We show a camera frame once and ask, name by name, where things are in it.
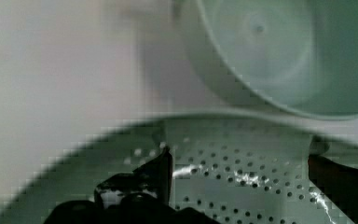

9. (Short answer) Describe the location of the mint green mug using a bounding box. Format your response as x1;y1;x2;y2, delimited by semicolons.
176;0;358;120

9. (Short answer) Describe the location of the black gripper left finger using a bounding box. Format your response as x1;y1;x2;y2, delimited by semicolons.
43;147;219;224

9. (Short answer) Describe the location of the green oval plastic strainer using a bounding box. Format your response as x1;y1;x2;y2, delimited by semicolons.
0;112;358;224

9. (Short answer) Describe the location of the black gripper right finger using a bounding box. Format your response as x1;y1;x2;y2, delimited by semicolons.
308;155;358;224

